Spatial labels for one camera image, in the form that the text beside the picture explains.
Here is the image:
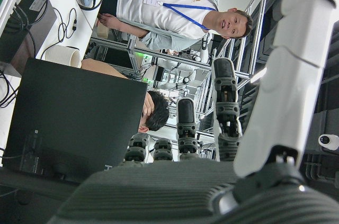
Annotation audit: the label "black cables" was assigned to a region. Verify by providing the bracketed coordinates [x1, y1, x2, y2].
[0, 69, 20, 109]

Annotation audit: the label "man in black shirt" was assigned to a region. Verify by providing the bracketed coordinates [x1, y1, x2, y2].
[81, 58, 171, 133]

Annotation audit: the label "thin black cable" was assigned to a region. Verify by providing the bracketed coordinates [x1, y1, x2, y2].
[39, 6, 78, 57]

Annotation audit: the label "black computer monitor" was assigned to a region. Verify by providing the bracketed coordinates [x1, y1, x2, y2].
[2, 57, 148, 184]

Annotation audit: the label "white security camera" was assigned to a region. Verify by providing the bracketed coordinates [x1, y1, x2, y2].
[317, 133, 339, 153]

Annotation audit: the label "black computer tower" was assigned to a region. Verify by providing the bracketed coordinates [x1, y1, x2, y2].
[0, 0, 58, 69]

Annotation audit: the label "white mug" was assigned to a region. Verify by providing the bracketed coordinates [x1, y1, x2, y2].
[43, 45, 82, 69]

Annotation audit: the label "aluminium frame structure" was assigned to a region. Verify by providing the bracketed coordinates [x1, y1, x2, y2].
[127, 0, 271, 119]

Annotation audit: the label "man in white shirt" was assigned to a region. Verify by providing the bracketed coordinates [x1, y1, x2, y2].
[96, 0, 254, 51]

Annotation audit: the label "right white dexterous robot hand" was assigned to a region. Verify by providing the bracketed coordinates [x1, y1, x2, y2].
[47, 0, 339, 224]

